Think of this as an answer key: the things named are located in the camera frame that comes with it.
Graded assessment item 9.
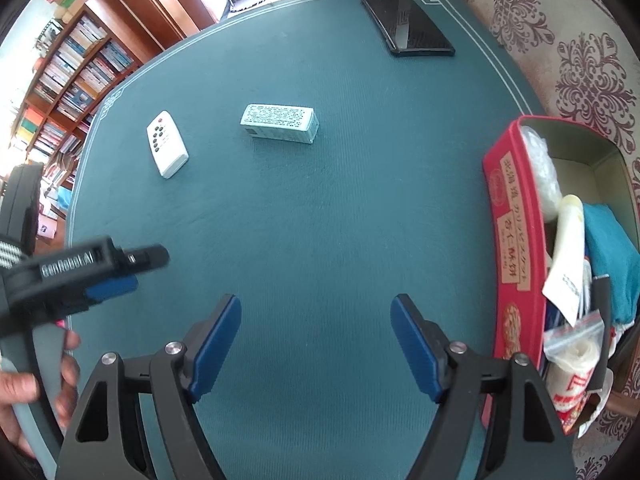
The black rectangular trimmer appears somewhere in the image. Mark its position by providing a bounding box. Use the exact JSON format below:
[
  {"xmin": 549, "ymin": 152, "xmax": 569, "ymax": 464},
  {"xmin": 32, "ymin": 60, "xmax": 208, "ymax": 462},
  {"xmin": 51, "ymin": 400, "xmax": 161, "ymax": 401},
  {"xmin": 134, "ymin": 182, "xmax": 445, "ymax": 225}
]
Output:
[{"xmin": 589, "ymin": 274, "xmax": 612, "ymax": 391}]

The teal cloth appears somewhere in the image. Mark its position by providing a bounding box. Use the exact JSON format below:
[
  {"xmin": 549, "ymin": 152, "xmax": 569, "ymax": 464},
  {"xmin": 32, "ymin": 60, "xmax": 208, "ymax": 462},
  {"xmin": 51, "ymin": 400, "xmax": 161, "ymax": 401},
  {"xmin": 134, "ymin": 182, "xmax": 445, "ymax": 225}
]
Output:
[{"xmin": 584, "ymin": 204, "xmax": 639, "ymax": 324}]

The black flat case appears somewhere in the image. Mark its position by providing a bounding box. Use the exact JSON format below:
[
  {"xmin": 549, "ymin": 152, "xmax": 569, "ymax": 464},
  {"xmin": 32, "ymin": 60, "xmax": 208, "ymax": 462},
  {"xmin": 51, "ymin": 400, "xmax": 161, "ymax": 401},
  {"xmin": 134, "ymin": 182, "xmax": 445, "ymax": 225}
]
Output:
[{"xmin": 360, "ymin": 0, "xmax": 456, "ymax": 56}]

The white remote control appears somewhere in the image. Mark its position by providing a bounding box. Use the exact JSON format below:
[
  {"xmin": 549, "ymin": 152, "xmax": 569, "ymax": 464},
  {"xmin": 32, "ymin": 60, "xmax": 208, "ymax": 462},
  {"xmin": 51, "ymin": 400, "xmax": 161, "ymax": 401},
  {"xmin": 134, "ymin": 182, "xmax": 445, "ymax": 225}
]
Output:
[{"xmin": 146, "ymin": 110, "xmax": 189, "ymax": 179}]

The red tin box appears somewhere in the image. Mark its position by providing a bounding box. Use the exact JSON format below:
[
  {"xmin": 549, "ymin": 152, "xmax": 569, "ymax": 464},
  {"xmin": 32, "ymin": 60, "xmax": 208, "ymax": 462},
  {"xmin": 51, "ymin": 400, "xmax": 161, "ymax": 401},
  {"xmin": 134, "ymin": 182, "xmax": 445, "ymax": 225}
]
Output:
[{"xmin": 483, "ymin": 116, "xmax": 639, "ymax": 365}]

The bagged white bandage roll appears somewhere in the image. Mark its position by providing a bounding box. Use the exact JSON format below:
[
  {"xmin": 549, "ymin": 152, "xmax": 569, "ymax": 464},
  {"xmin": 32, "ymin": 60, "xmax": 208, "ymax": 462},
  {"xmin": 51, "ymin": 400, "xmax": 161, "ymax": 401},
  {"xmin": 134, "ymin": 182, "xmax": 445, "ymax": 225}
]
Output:
[{"xmin": 544, "ymin": 311, "xmax": 602, "ymax": 413}]

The person left hand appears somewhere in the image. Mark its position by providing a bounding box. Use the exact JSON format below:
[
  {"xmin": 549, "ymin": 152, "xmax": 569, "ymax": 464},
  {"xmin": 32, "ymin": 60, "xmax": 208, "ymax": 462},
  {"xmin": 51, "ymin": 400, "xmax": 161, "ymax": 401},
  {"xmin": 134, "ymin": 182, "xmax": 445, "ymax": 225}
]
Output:
[{"xmin": 1, "ymin": 324, "xmax": 80, "ymax": 471}]

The white crumpled plastic bag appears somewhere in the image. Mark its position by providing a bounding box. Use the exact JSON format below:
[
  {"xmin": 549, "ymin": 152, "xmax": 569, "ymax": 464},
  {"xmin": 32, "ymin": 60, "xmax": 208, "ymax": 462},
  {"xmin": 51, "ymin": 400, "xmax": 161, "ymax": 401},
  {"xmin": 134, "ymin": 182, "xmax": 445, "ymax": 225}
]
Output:
[{"xmin": 520, "ymin": 126, "xmax": 563, "ymax": 223}]

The light teal small box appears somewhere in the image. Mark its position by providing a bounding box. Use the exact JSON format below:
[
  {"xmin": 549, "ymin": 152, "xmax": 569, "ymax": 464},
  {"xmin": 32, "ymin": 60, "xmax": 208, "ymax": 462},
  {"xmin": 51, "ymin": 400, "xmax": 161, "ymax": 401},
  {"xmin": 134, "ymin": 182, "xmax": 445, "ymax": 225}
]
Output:
[{"xmin": 241, "ymin": 103, "xmax": 319, "ymax": 144}]

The white cream tube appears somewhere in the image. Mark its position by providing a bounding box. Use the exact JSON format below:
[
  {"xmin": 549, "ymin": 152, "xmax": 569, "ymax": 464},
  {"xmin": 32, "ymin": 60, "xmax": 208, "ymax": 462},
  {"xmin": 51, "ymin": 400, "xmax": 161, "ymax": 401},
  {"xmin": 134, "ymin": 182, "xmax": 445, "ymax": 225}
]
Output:
[{"xmin": 542, "ymin": 194, "xmax": 585, "ymax": 326}]

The wooden bookshelf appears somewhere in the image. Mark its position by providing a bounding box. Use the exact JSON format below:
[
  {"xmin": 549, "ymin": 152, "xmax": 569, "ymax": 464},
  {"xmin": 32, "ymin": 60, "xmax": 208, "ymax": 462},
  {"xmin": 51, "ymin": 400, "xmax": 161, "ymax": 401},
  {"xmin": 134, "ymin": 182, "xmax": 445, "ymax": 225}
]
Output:
[{"xmin": 8, "ymin": 0, "xmax": 166, "ymax": 212}]

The teal table mat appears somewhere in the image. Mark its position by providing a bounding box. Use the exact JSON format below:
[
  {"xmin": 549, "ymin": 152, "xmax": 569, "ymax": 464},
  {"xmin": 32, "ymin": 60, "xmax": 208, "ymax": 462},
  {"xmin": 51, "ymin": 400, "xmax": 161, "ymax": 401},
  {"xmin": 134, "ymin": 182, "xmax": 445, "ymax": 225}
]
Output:
[{"xmin": 67, "ymin": 0, "xmax": 541, "ymax": 479}]

